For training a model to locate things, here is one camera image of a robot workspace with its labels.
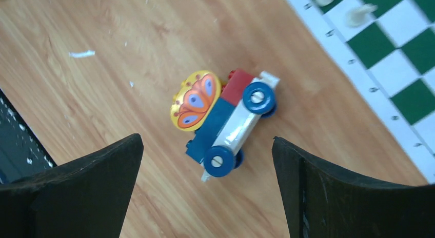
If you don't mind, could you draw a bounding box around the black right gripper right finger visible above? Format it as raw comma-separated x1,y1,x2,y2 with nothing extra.
272,136,434,237

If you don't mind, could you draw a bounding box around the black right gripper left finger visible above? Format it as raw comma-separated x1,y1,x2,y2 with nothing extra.
1,133,144,237

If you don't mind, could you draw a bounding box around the green white chess board mat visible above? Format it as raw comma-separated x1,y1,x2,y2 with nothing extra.
286,0,434,184

